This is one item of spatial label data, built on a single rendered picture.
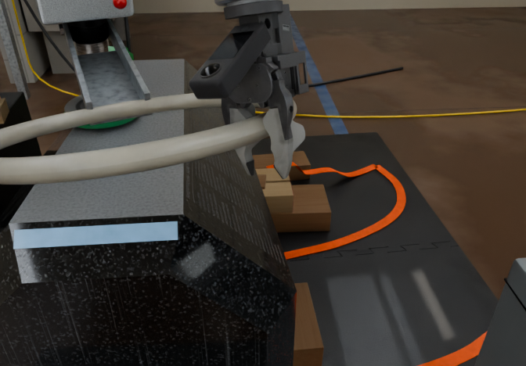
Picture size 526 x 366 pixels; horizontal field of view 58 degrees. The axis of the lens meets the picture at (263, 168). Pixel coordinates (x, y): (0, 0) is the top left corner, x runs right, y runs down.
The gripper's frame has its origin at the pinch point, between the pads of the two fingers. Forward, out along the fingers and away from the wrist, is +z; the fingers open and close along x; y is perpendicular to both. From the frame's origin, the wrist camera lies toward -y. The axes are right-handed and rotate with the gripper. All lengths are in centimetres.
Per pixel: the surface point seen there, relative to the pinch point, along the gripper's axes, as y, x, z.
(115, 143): 27, 70, 6
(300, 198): 135, 87, 62
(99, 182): 13, 59, 12
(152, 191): 18, 47, 14
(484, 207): 202, 18, 83
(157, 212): 13.5, 40.5, 16.5
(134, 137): 32, 69, 6
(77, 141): 22, 79, 5
